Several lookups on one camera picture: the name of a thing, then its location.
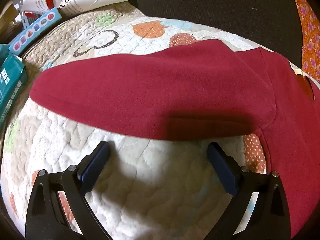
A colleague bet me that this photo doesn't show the teal cardboard box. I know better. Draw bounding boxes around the teal cardboard box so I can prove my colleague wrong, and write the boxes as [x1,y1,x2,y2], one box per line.
[0,44,27,128]

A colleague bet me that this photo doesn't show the patchwork quilted blanket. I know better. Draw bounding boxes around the patchwork quilted blanket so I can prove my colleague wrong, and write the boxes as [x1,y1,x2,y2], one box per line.
[0,6,308,240]

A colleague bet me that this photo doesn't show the dark brown cushion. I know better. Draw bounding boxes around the dark brown cushion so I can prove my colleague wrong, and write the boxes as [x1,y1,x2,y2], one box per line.
[136,0,303,62]

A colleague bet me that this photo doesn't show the orange floral cloth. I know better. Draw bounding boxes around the orange floral cloth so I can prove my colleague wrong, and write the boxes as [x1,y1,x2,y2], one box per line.
[281,0,320,84]

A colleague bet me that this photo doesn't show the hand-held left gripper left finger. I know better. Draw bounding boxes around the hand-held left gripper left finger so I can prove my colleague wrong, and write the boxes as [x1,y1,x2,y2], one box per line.
[25,141,113,240]

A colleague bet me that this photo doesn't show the blue box with coloured shapes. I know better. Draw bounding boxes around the blue box with coloured shapes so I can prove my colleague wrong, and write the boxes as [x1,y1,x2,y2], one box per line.
[9,7,63,55]

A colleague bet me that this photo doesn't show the white perforated plastic strip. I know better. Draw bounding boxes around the white perforated plastic strip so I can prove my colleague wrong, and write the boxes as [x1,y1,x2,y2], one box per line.
[15,1,30,28]

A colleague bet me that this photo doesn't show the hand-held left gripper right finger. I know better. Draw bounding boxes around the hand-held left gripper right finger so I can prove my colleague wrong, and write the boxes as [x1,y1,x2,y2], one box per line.
[204,142,293,240]

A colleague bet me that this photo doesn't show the dark red shirt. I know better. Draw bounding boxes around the dark red shirt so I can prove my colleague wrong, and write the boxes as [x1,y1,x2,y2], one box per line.
[29,39,320,240]

